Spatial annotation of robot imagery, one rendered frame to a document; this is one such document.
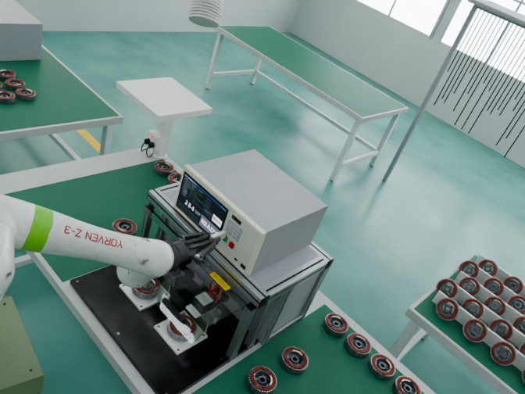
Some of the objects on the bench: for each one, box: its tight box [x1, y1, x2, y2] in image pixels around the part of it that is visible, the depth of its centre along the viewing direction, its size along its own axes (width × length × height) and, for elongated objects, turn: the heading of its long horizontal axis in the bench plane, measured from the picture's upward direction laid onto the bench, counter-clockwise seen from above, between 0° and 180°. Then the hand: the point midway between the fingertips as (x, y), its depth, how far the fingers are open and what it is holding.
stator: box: [280, 346, 309, 374], centre depth 196 cm, size 11×11×4 cm
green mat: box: [4, 159, 179, 282], centre depth 243 cm, size 94×61×1 cm, turn 113°
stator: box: [247, 366, 277, 394], centre depth 184 cm, size 11×11×4 cm
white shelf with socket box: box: [116, 77, 213, 159], centre depth 268 cm, size 35×37×46 cm
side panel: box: [259, 267, 330, 346], centre depth 202 cm, size 28×3×32 cm, turn 113°
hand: (218, 236), depth 175 cm, fingers closed
